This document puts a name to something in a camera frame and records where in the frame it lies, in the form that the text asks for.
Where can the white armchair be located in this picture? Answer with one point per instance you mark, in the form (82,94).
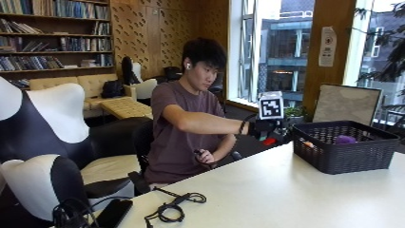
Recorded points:
(145,88)

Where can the white marker cube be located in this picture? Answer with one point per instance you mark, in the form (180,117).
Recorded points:
(270,107)

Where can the black smartphone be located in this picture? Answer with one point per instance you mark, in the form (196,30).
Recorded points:
(113,212)

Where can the black and white lounge chair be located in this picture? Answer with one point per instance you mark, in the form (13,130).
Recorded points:
(41,126)
(37,186)

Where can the beige tufted ottoman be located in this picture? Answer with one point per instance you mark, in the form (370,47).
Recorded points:
(126,108)

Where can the black jacket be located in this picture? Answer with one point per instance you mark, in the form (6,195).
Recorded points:
(126,70)

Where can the white earbud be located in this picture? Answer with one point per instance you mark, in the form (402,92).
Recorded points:
(188,66)

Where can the black plastic woven basket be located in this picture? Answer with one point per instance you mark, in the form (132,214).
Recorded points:
(345,155)

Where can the purple soft toy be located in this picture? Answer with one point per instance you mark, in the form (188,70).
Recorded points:
(345,139)

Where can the small potted green plant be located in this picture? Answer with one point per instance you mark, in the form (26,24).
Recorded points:
(294,112)

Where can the grey framed board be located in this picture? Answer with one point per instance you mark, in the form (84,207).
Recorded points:
(346,105)

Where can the white paper notice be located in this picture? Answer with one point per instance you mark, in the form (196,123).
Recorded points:
(328,47)

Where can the black wristband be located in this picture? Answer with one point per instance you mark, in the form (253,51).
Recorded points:
(242,126)

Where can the wooden bookshelf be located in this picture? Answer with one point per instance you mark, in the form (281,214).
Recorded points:
(54,34)

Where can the black backpack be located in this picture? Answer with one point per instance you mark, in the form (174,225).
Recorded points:
(112,89)

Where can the the person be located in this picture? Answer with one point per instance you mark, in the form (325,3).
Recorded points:
(181,142)

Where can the small orange object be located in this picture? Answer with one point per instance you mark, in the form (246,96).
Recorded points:
(308,144)

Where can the leafy tree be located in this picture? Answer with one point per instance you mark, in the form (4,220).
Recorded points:
(390,47)

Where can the black bag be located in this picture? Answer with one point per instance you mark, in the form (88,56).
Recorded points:
(172,73)

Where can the rows of books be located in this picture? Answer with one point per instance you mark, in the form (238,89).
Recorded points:
(29,62)

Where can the beige tufted sofa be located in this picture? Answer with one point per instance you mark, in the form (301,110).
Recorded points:
(90,83)

